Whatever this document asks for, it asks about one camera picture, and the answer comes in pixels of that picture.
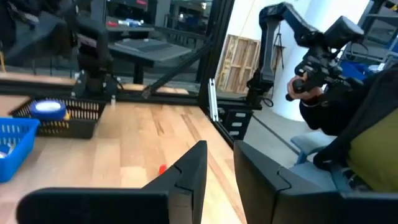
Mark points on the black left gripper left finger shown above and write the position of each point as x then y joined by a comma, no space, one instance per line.
109,207

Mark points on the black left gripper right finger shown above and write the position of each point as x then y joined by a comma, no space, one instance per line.
280,202

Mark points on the blue masking tape roll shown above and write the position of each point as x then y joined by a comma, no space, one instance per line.
46,114

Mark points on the dark grey chrome staple remover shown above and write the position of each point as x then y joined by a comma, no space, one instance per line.
6,151

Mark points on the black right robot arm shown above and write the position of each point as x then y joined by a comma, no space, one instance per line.
93,46

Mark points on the red small cap right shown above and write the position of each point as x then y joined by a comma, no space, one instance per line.
161,169

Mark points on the grey-blue chair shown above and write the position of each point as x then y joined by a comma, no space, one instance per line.
311,141

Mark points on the black plastic basket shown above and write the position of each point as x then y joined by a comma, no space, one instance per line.
77,130

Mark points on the black control box white labels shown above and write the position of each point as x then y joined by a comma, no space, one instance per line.
247,123

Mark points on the blue plastic basket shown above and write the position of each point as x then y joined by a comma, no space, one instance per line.
18,155

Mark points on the person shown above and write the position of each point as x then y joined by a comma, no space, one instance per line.
373,149

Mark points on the person's hand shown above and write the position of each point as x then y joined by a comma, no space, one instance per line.
306,93

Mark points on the wooden pallet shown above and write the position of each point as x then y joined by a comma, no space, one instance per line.
237,62

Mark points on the grey shelf with blue bins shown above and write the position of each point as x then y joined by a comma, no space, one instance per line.
354,70

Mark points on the grey desk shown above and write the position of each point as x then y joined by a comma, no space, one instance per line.
161,56

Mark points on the dark grey laptop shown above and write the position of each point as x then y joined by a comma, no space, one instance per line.
146,46

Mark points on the silver frame bracket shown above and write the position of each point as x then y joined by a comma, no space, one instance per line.
213,99

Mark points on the black aluminium table frame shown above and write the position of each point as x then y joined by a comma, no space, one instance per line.
217,37

